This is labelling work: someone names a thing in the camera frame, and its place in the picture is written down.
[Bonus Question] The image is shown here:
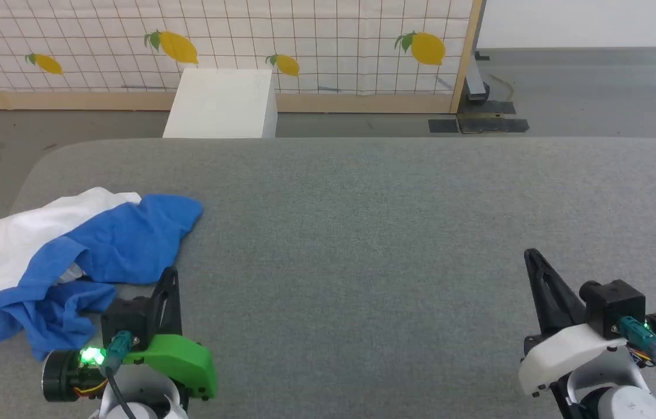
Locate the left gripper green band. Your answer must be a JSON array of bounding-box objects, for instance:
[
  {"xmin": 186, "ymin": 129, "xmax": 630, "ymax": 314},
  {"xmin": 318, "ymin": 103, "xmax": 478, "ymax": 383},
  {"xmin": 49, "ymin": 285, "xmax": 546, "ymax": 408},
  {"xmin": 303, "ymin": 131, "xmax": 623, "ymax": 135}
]
[{"xmin": 42, "ymin": 267, "xmax": 218, "ymax": 402}]

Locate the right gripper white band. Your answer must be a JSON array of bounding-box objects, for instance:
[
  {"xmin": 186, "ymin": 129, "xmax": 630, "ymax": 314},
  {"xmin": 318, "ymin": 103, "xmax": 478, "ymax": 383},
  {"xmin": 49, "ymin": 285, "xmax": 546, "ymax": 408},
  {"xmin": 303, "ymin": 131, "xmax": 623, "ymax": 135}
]
[{"xmin": 519, "ymin": 248, "xmax": 656, "ymax": 397}]

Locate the blue and white garment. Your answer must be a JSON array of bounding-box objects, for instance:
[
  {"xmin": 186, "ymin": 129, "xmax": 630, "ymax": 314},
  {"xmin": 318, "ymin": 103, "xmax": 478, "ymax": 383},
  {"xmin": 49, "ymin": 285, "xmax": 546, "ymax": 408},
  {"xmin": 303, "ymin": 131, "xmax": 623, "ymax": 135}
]
[{"xmin": 0, "ymin": 187, "xmax": 204, "ymax": 361}]

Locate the large black floor mat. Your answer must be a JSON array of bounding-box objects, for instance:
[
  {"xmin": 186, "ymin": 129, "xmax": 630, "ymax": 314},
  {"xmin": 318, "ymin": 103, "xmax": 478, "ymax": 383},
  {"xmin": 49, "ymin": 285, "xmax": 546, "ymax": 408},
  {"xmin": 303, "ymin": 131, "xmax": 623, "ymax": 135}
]
[{"xmin": 457, "ymin": 101, "xmax": 530, "ymax": 134}]

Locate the grey fabric sofa seat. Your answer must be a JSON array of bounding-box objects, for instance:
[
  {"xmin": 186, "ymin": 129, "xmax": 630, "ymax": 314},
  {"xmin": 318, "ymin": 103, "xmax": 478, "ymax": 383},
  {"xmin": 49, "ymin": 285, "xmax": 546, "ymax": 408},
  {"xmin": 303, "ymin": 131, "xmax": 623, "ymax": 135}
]
[{"xmin": 0, "ymin": 137, "xmax": 656, "ymax": 419}]

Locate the white box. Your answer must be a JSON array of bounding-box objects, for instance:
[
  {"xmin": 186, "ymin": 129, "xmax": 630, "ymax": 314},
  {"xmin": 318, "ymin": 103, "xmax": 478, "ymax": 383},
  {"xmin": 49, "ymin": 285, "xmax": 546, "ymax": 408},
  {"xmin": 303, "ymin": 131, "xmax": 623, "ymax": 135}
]
[{"xmin": 163, "ymin": 68, "xmax": 278, "ymax": 139}]

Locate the grey metal partition foot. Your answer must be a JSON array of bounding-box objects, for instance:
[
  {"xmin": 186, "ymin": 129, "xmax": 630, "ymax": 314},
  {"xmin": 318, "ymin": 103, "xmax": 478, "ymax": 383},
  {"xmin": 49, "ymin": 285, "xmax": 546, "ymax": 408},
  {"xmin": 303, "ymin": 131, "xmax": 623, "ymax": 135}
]
[{"xmin": 464, "ymin": 55, "xmax": 491, "ymax": 106}]

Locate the lemon-print grid partition screen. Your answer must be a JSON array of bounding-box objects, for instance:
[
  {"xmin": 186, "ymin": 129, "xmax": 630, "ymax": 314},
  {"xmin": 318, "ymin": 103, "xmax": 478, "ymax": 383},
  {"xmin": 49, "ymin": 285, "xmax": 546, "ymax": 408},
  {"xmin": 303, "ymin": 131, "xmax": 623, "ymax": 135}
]
[{"xmin": 0, "ymin": 0, "xmax": 484, "ymax": 114}]

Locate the left arm cable teal plug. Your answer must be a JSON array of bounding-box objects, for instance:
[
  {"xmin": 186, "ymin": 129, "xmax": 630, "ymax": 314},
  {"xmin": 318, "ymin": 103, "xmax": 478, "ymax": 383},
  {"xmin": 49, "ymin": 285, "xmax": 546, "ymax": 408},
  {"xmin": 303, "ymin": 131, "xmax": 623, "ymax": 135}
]
[{"xmin": 101, "ymin": 331, "xmax": 141, "ymax": 419}]

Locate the yellow floor cable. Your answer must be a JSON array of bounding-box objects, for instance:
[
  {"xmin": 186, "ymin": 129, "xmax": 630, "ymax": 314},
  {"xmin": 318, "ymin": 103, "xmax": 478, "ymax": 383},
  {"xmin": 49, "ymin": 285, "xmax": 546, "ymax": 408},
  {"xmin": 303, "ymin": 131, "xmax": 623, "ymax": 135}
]
[{"xmin": 492, "ymin": 72, "xmax": 516, "ymax": 103}]

